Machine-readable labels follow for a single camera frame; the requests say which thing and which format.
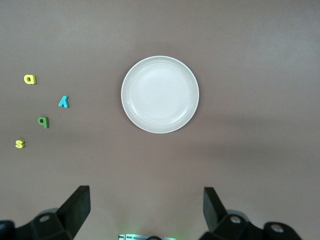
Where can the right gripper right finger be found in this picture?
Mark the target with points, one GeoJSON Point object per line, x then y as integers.
{"type": "Point", "coordinates": [225, 225]}

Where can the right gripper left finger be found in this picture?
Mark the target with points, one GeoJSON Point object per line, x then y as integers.
{"type": "Point", "coordinates": [70, 220]}

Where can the green foam letter b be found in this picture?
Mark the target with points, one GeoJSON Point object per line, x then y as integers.
{"type": "Point", "coordinates": [46, 122]}

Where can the teal foam letter y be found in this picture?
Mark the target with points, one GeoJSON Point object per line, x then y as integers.
{"type": "Point", "coordinates": [64, 101]}

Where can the yellow letter d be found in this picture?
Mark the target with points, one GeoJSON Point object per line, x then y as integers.
{"type": "Point", "coordinates": [34, 80]}

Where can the yellow foam letter s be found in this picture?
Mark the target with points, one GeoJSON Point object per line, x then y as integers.
{"type": "Point", "coordinates": [20, 143]}

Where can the beige round plate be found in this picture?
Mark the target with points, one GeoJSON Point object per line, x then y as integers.
{"type": "Point", "coordinates": [160, 94]}

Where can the brown table cover sheet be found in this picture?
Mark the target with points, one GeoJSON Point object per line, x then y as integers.
{"type": "Point", "coordinates": [250, 50]}

